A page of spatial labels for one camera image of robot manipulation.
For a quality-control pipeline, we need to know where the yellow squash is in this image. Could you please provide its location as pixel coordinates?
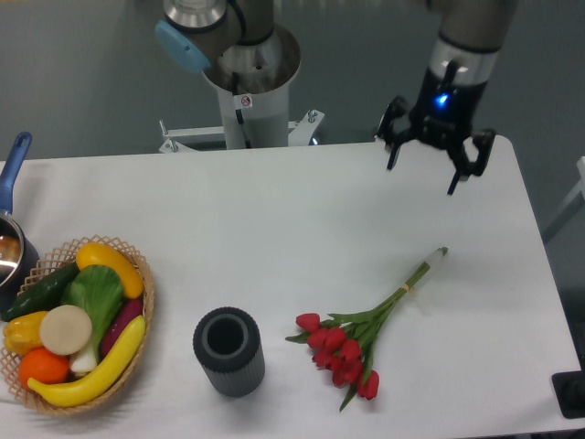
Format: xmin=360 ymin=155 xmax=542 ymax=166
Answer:
xmin=76 ymin=241 xmax=144 ymax=299

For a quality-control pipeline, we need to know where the green cucumber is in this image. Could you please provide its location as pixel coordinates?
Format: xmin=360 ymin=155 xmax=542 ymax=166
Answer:
xmin=1 ymin=262 xmax=80 ymax=322

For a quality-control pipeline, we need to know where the purple eggplant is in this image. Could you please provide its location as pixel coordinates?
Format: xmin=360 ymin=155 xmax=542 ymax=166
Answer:
xmin=100 ymin=298 xmax=144 ymax=359

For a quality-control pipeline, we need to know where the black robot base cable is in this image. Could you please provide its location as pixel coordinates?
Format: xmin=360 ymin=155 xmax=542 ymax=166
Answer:
xmin=230 ymin=71 xmax=252 ymax=150

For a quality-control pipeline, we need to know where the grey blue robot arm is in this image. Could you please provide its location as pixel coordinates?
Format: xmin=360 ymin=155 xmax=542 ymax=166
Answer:
xmin=155 ymin=1 xmax=517 ymax=193

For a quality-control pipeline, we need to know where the orange fruit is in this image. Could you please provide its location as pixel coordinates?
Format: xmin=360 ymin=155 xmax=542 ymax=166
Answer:
xmin=18 ymin=348 xmax=69 ymax=390

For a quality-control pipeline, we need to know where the white frame at right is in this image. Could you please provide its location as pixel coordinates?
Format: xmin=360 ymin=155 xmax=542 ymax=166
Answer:
xmin=541 ymin=156 xmax=584 ymax=244

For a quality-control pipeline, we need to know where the woven wicker basket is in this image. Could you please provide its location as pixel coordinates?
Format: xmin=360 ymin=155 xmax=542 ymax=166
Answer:
xmin=1 ymin=235 xmax=154 ymax=415

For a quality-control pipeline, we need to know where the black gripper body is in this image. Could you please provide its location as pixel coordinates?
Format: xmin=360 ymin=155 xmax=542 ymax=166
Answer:
xmin=409 ymin=59 xmax=490 ymax=159

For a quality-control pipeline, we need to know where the black device at edge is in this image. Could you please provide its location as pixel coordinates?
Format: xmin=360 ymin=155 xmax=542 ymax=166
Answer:
xmin=551 ymin=370 xmax=584 ymax=419

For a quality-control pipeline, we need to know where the yellow banana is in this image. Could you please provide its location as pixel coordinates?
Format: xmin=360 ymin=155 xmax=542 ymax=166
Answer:
xmin=27 ymin=316 xmax=146 ymax=408

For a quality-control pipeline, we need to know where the yellow bell pepper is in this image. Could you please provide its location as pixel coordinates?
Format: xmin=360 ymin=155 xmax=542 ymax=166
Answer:
xmin=3 ymin=311 xmax=48 ymax=357

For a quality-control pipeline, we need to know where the beige round disc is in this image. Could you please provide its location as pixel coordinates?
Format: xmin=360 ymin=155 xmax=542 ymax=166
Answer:
xmin=39 ymin=305 xmax=92 ymax=356

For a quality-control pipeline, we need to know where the blue handled saucepan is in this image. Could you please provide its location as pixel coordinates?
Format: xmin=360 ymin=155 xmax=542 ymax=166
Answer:
xmin=1 ymin=132 xmax=39 ymax=312

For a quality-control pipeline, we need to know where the dark grey ribbed vase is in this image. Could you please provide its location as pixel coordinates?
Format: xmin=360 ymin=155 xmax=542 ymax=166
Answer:
xmin=192 ymin=306 xmax=266 ymax=398

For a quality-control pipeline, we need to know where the green bok choy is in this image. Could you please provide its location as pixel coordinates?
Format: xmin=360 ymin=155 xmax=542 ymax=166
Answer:
xmin=61 ymin=265 xmax=123 ymax=377

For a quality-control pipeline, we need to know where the red tulip bouquet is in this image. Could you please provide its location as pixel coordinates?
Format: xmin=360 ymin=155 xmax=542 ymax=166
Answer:
xmin=285 ymin=247 xmax=449 ymax=411

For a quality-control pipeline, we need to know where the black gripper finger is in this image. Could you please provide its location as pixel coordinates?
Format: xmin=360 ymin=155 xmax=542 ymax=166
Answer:
xmin=446 ymin=128 xmax=497 ymax=197
xmin=375 ymin=95 xmax=415 ymax=172

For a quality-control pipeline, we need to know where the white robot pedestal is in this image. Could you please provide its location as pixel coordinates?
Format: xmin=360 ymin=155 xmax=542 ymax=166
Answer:
xmin=155 ymin=22 xmax=325 ymax=149

